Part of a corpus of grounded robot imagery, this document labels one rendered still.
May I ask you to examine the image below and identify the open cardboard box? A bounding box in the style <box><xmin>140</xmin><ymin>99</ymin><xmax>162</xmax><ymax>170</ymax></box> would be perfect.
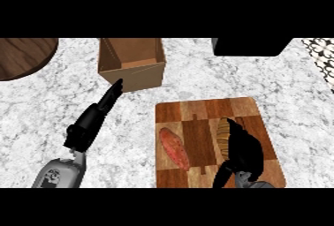
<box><xmin>96</xmin><ymin>38</ymin><xmax>168</xmax><ymax>94</ymax></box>

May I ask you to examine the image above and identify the checkered wooden cutting board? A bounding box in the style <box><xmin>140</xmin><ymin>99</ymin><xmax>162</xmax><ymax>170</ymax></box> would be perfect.
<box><xmin>153</xmin><ymin>96</ymin><xmax>286</xmax><ymax>189</ymax></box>

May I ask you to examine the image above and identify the round dark wooden board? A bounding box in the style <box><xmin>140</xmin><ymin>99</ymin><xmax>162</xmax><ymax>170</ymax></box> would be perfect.
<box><xmin>0</xmin><ymin>38</ymin><xmax>60</xmax><ymax>82</ymax></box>

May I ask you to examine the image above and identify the black appliance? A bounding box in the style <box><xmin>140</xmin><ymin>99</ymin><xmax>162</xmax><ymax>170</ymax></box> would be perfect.
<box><xmin>211</xmin><ymin>38</ymin><xmax>295</xmax><ymax>57</ymax></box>

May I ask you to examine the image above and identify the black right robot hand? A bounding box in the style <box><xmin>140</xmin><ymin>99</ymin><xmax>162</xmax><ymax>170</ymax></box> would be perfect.
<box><xmin>211</xmin><ymin>117</ymin><xmax>264</xmax><ymax>189</ymax></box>

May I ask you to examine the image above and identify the black and white patterned cloth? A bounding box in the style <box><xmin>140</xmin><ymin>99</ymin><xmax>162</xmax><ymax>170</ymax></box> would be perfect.
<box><xmin>300</xmin><ymin>38</ymin><xmax>334</xmax><ymax>94</ymax></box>

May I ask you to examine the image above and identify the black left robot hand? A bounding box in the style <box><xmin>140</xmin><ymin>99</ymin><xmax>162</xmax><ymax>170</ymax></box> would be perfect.
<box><xmin>62</xmin><ymin>78</ymin><xmax>125</xmax><ymax>153</ymax></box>

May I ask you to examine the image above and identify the reddish sweet potato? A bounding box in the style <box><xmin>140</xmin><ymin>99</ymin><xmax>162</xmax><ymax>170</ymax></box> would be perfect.
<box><xmin>158</xmin><ymin>126</ymin><xmax>192</xmax><ymax>172</ymax></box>

